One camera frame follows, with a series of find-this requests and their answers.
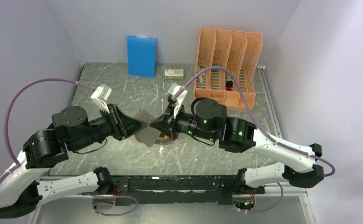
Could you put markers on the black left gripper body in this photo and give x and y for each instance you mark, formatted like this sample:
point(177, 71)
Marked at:
point(109, 124)

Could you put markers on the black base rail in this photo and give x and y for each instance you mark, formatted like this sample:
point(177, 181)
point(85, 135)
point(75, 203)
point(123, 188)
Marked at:
point(218, 189)

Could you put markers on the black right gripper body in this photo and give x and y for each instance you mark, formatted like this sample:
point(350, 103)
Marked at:
point(184, 123)

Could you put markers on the grey metal bracket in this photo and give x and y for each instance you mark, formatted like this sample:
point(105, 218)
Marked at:
point(201, 77)

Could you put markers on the green eraser block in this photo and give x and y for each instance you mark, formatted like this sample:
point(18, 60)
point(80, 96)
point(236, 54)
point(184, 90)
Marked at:
point(215, 70)

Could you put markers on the aluminium frame rail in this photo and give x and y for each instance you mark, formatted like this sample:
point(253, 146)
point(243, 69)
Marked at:
point(280, 204)

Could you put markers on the small green white carton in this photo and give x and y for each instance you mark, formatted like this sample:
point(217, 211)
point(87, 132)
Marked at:
point(173, 74)

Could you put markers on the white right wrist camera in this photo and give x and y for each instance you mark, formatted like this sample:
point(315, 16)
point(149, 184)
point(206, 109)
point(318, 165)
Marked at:
point(178, 94)

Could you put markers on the orange oval plastic tray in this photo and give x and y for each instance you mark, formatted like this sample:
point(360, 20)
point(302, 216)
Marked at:
point(162, 137)

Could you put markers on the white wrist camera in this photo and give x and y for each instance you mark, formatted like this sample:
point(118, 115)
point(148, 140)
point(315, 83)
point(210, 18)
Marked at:
point(178, 94)
point(100, 97)

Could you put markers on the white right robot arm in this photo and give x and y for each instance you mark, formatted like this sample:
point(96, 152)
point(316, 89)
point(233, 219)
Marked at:
point(208, 120)

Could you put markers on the blue upright box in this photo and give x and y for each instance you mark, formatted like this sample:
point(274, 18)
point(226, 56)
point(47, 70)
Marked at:
point(141, 53)

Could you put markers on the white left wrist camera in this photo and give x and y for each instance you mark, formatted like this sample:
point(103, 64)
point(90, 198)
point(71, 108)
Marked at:
point(100, 97)

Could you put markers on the peach desk file organizer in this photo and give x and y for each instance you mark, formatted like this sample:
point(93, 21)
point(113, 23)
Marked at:
point(236, 51)

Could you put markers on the black red stamp knob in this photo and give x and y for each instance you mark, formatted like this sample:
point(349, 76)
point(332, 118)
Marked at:
point(229, 85)

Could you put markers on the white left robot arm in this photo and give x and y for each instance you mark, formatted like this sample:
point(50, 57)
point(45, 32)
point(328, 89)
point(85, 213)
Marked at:
point(21, 190)

